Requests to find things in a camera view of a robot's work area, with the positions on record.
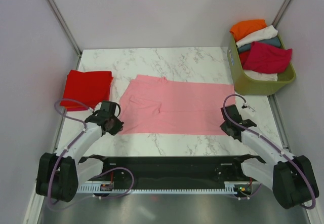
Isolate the red t-shirt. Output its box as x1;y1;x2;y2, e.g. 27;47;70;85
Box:
238;50;250;66
60;70;113;109

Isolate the pink t-shirt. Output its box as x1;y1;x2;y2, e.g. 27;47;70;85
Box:
119;75;234;135

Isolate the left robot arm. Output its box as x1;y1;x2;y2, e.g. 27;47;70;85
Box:
35;101;123;202

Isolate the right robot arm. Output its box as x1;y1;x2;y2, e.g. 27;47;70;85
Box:
220;105;319;209

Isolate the olive green plastic basket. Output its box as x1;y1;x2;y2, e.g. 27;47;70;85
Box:
227;36;296;96

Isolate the white cloth basket bottom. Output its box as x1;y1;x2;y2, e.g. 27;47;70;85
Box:
244;70;278;82

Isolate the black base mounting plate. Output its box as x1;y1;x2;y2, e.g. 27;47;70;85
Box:
91;155;250;189

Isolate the red t-shirt in basket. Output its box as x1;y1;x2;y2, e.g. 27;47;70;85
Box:
238;50;250;66

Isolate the crimson t-shirt in basket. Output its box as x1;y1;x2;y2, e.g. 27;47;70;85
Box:
242;42;293;74

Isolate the teal t-shirt in basket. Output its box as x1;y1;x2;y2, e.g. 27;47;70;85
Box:
237;36;281;54

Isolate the orange t-shirt in basket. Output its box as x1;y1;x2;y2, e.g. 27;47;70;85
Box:
229;19;267;42

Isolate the white t-shirt in basket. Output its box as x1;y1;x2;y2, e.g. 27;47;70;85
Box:
236;25;278;48

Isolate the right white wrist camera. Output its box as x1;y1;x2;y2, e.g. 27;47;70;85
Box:
241;102;256;114

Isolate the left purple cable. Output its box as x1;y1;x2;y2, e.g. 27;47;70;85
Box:
47;98;135;212

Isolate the white slotted cable duct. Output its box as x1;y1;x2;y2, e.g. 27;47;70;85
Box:
76;181;253;195

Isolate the left aluminium frame post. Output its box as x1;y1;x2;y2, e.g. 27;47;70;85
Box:
46;0;82;58

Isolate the aluminium frame post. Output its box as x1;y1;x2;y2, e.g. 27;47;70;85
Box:
46;0;82;58
272;0;292;28

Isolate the right aluminium frame post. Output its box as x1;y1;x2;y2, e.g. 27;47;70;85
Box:
272;0;292;28

